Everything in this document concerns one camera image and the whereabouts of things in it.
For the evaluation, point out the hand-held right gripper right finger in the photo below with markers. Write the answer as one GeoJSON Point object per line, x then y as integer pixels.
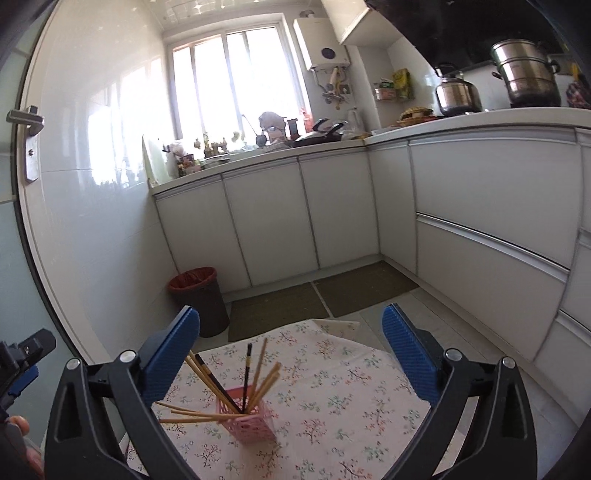
{"type": "Point", "coordinates": [408, 355]}

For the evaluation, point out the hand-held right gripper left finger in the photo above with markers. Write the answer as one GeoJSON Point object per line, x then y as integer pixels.
{"type": "Point", "coordinates": [171, 355]}

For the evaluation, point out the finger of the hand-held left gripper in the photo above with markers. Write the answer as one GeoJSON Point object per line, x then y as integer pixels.
{"type": "Point", "coordinates": [25, 381]}
{"type": "Point", "coordinates": [39, 346]}

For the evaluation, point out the black chopstick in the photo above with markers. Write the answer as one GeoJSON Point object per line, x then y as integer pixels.
{"type": "Point", "coordinates": [248, 369]}
{"type": "Point", "coordinates": [217, 385]}

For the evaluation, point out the pile of wooden chopsticks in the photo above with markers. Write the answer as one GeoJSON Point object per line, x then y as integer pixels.
{"type": "Point", "coordinates": [259, 369]}

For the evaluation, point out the pink perforated chopstick holder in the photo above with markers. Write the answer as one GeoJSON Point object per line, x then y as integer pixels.
{"type": "Point", "coordinates": [251, 429]}

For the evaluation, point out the person's left hand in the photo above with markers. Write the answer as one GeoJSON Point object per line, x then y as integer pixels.
{"type": "Point", "coordinates": [19, 424]}

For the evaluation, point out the dark brown trash bin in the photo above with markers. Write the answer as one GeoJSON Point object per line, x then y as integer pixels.
{"type": "Point", "coordinates": [210, 309]}

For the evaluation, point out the frosted glass door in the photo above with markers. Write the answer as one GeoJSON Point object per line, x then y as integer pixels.
{"type": "Point", "coordinates": [18, 277]}

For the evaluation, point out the red trash bag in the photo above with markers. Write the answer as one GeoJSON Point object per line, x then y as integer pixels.
{"type": "Point", "coordinates": [191, 279]}

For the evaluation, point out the floral tablecloth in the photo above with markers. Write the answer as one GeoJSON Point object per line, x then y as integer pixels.
{"type": "Point", "coordinates": [332, 406]}

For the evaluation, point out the white cabinet drawer front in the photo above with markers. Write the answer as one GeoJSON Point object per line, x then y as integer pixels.
{"type": "Point", "coordinates": [485, 286]}
{"type": "Point", "coordinates": [494, 194]}

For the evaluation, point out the white cabinet door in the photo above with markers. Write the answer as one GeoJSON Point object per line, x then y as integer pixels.
{"type": "Point", "coordinates": [272, 221]}
{"type": "Point", "coordinates": [198, 235]}
{"type": "Point", "coordinates": [392, 207]}
{"type": "Point", "coordinates": [341, 207]}

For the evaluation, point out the brown lidded jar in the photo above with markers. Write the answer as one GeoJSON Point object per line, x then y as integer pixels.
{"type": "Point", "coordinates": [188, 165]}

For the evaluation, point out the white cutting board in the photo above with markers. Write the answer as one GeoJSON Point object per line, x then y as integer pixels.
{"type": "Point", "coordinates": [154, 161]}

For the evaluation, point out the steel basin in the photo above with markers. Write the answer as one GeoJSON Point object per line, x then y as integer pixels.
{"type": "Point", "coordinates": [217, 160]}

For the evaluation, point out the row of small dark bottles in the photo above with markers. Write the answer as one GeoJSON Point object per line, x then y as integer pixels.
{"type": "Point", "coordinates": [214, 145]}

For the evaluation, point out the black frying pan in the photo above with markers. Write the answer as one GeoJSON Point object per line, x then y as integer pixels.
{"type": "Point", "coordinates": [321, 136]}

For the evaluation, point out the translucent white jug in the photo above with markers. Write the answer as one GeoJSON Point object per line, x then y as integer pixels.
{"type": "Point", "coordinates": [354, 122]}

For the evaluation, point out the plate of food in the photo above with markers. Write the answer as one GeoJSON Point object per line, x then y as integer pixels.
{"type": "Point", "coordinates": [415, 115]}

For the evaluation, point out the dark jar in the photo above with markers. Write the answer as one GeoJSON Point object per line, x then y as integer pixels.
{"type": "Point", "coordinates": [292, 129]}

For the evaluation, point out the grey plastic bag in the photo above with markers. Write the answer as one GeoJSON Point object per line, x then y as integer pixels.
{"type": "Point", "coordinates": [271, 121]}

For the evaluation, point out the red bottle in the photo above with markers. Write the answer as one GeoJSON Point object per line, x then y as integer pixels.
{"type": "Point", "coordinates": [303, 120]}

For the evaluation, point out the white kitchen countertop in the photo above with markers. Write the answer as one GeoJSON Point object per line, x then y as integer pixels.
{"type": "Point", "coordinates": [508, 115]}

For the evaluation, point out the stainless steel kettle pot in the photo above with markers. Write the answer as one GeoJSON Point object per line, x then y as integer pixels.
{"type": "Point", "coordinates": [457, 94]}

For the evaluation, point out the yellow green packet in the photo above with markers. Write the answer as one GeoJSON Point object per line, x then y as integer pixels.
{"type": "Point", "coordinates": [403, 83]}

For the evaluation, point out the water heater pipes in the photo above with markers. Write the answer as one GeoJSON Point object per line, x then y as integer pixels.
{"type": "Point", "coordinates": [334, 90]}

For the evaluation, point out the kitchen window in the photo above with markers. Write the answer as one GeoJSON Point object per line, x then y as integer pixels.
{"type": "Point", "coordinates": [235, 83]}

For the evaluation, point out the stainless steel steamer pot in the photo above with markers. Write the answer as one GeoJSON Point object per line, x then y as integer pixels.
{"type": "Point", "coordinates": [526, 74]}

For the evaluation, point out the patterned cloth pot holder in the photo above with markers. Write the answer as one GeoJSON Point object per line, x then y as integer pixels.
{"type": "Point", "coordinates": [579, 90]}

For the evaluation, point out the white water heater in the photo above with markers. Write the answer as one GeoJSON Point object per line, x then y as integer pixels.
{"type": "Point", "coordinates": [323, 44]}

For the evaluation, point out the black range hood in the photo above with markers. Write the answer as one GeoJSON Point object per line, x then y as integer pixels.
{"type": "Point", "coordinates": [461, 27]}

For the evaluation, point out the white upper cabinet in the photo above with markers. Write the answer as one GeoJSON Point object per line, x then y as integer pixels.
{"type": "Point", "coordinates": [344, 21]}

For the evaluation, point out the metal wall rack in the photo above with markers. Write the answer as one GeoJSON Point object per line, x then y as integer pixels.
{"type": "Point", "coordinates": [385, 92]}

